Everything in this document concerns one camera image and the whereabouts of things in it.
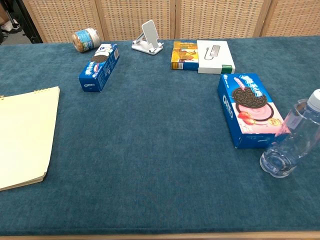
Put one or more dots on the black stand leg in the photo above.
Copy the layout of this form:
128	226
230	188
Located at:
28	21

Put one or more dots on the slim blue Oreo box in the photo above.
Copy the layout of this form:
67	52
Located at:
100	72

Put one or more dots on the white plastic bag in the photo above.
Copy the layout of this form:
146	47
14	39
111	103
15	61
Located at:
10	25

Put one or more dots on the blue velvet tablecloth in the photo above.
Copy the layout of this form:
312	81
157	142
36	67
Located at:
150	150

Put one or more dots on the yellow orange snack box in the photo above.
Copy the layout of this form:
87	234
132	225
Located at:
183	55

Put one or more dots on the white adapter product box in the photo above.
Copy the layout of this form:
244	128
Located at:
215	60

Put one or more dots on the white folding phone stand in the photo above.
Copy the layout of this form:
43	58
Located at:
150	32

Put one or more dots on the yellow spiral notepad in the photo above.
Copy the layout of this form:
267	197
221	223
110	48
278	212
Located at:
25	137

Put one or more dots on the clear plastic water bottle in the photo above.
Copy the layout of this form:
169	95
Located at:
287	150

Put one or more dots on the woven rattan screen panel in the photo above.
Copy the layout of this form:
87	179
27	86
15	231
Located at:
220	17
125	17
295	17
60	17

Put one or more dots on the large strawberry Oreo box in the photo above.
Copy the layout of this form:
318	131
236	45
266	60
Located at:
250	112

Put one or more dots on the clear snack jar blue label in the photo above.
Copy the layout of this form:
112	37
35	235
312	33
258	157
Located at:
85	40

